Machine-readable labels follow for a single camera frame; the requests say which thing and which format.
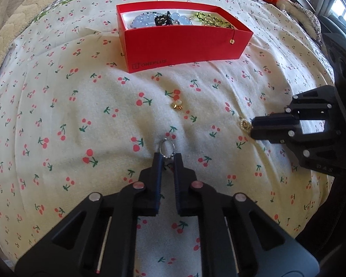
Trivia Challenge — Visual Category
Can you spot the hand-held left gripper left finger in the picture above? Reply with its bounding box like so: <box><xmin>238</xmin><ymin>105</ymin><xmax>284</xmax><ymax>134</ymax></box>
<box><xmin>15</xmin><ymin>152</ymin><xmax>164</xmax><ymax>277</ymax></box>

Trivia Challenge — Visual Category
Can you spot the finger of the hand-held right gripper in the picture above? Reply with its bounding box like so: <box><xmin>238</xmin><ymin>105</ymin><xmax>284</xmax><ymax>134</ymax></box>
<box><xmin>250</xmin><ymin>86</ymin><xmax>341</xmax><ymax>146</ymax></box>
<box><xmin>288</xmin><ymin>134</ymin><xmax>346</xmax><ymax>176</ymax></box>

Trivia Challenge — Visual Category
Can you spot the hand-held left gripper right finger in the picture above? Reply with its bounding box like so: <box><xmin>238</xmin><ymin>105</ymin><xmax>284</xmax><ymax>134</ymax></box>
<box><xmin>173</xmin><ymin>153</ymin><xmax>319</xmax><ymax>277</ymax></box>

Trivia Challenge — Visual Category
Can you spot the silver ring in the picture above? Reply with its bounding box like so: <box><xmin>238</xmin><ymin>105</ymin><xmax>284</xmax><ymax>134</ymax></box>
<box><xmin>158</xmin><ymin>139</ymin><xmax>176</xmax><ymax>160</ymax></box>

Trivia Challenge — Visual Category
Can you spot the gold charm ornament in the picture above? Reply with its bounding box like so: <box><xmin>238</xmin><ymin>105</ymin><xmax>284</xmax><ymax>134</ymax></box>
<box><xmin>239</xmin><ymin>116</ymin><xmax>253</xmax><ymax>135</ymax></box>

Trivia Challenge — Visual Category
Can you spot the red cardboard box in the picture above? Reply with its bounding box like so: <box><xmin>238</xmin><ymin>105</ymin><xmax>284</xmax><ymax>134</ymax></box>
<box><xmin>116</xmin><ymin>3</ymin><xmax>253</xmax><ymax>74</ymax></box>

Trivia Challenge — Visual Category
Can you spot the green beaded bracelet black cord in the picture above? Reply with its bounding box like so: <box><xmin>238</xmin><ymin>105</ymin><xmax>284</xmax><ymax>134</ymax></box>
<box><xmin>190</xmin><ymin>11</ymin><xmax>236</xmax><ymax>44</ymax></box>

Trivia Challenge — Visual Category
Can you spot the blue beaded bracelet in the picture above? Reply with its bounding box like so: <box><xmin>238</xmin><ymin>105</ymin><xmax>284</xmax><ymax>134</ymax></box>
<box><xmin>132</xmin><ymin>12</ymin><xmax>192</xmax><ymax>29</ymax></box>

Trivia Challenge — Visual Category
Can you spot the black hair claw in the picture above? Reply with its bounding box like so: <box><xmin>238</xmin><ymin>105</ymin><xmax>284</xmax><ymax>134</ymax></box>
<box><xmin>155</xmin><ymin>11</ymin><xmax>173</xmax><ymax>26</ymax></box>

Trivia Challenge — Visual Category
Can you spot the white fuzzy cushion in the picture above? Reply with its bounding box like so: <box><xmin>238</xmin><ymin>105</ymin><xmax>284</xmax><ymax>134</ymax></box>
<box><xmin>277</xmin><ymin>0</ymin><xmax>320</xmax><ymax>39</ymax></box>

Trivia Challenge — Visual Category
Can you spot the cherry print bedsheet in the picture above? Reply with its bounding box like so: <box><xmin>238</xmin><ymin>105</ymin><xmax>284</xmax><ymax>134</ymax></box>
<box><xmin>0</xmin><ymin>0</ymin><xmax>338</xmax><ymax>277</ymax></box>

